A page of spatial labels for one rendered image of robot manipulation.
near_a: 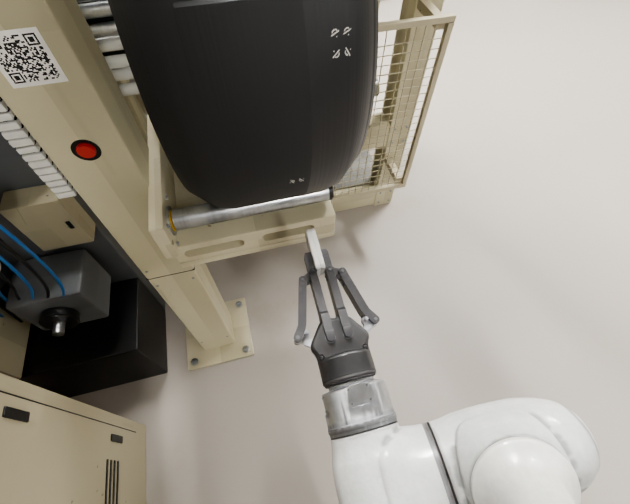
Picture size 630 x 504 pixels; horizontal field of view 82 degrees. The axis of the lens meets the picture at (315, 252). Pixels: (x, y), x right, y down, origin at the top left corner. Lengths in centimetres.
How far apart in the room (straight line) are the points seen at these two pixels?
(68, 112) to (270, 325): 115
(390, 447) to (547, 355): 141
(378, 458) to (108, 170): 65
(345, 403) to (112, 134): 57
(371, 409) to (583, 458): 22
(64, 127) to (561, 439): 80
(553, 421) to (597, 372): 143
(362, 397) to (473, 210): 172
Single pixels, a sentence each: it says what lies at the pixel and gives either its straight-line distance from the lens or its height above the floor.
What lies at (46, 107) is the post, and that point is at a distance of 72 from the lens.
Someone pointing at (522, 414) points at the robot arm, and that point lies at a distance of 49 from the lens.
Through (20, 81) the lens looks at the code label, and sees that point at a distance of 71.
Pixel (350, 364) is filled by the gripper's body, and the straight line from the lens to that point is 49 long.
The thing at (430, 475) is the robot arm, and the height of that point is 103.
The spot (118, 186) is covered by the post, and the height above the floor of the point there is 97.
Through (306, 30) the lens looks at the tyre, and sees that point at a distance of 45.
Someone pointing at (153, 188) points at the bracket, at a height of 95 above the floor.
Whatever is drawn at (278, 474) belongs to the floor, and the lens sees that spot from 150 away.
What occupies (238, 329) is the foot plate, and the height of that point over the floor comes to 1.
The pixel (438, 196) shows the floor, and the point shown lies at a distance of 211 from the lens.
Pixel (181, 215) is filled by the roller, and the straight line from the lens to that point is 78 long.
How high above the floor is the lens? 149
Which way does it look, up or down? 57 degrees down
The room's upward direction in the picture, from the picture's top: straight up
